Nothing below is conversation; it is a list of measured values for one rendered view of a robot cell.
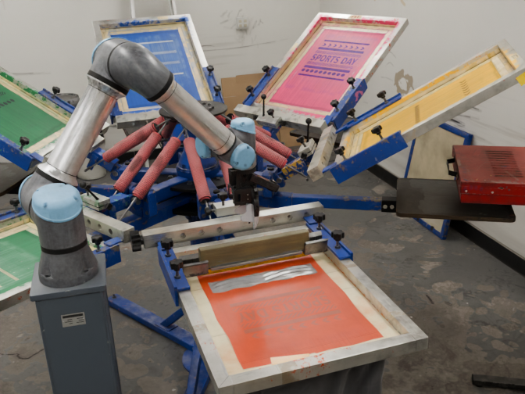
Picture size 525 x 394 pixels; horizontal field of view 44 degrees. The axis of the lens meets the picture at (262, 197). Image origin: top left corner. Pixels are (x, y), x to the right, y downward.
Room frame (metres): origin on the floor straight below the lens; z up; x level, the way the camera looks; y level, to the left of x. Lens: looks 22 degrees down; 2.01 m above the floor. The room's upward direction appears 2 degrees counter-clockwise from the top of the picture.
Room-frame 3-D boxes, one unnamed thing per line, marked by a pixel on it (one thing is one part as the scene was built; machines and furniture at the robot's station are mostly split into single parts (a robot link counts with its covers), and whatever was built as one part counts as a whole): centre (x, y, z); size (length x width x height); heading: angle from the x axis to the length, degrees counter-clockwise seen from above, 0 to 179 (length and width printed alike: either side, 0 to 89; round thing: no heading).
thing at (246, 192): (1.93, 0.06, 1.26); 0.09 x 0.08 x 0.12; 108
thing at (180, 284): (1.88, 0.30, 0.98); 0.30 x 0.05 x 0.07; 18
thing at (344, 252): (2.05, -0.23, 0.98); 0.30 x 0.05 x 0.07; 18
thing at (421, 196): (2.60, -0.37, 0.91); 1.34 x 0.40 x 0.08; 78
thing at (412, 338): (1.74, -0.03, 0.97); 0.79 x 0.58 x 0.04; 18
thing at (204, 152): (1.87, 0.13, 1.42); 0.11 x 0.11 x 0.08; 32
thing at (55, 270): (1.50, 0.51, 1.25); 0.15 x 0.15 x 0.10
